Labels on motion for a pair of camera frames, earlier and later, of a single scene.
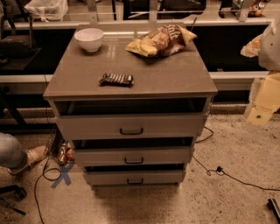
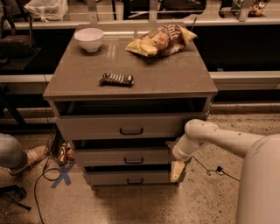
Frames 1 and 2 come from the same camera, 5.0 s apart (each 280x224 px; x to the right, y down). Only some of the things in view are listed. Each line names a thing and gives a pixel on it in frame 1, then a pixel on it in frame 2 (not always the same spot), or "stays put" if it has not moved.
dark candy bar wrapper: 116,80 stays put
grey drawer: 130,118 stays put
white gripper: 270,49 to 178,153
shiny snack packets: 66,153 stays put
